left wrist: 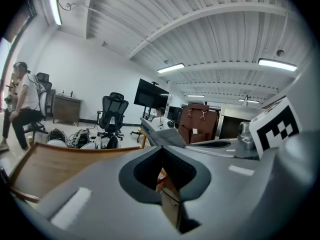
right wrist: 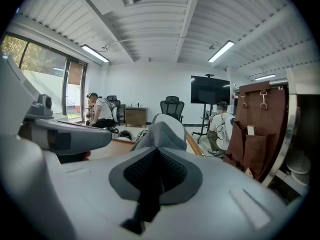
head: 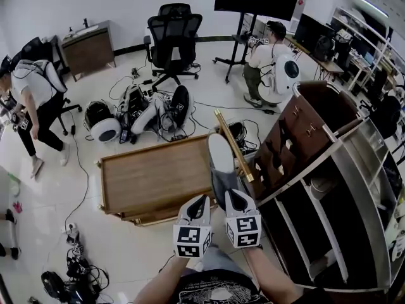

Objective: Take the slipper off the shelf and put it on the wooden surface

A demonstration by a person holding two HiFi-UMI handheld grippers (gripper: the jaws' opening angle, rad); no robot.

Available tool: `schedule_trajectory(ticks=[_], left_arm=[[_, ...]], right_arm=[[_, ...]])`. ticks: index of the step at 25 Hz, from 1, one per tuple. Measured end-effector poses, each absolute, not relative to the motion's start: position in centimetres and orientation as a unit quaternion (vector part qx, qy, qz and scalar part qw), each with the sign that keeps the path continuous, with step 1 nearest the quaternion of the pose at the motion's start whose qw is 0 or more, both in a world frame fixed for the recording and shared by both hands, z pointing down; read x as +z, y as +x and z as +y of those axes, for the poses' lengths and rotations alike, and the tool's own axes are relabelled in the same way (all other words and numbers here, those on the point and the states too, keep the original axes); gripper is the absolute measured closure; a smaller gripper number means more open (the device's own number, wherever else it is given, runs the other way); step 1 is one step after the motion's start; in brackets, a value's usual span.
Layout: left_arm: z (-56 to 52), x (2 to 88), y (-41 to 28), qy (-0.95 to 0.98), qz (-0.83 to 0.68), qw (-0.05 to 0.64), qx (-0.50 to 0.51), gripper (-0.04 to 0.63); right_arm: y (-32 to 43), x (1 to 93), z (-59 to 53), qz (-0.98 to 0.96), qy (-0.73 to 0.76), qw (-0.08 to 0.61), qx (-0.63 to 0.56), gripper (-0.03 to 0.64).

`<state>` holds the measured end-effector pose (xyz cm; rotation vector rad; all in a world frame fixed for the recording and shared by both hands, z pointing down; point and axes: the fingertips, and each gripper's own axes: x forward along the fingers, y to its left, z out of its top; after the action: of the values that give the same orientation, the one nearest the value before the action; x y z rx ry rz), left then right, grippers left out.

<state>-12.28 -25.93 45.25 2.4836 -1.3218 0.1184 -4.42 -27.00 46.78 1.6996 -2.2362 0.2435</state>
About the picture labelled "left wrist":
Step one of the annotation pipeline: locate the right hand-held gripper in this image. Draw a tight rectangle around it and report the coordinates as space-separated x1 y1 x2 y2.
184 96 303 160

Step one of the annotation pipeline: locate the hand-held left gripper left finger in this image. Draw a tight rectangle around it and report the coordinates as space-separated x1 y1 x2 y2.
37 146 181 240

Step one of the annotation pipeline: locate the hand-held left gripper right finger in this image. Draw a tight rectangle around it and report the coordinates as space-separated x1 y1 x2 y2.
162 133 313 240

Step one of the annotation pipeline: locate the stainless steel service cart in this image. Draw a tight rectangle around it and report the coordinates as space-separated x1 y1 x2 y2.
177 102 276 146

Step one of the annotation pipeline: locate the wooden vanity cabinet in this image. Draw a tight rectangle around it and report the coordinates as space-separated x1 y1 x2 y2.
52 93 83 127

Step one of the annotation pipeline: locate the black desk monitor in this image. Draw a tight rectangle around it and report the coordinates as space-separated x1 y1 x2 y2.
166 105 185 123

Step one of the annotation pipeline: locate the large black television screen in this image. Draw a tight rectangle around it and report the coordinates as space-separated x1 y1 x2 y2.
133 78 170 110

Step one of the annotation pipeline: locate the black mesh office chair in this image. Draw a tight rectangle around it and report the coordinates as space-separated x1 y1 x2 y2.
35 72 54 119
96 91 130 140

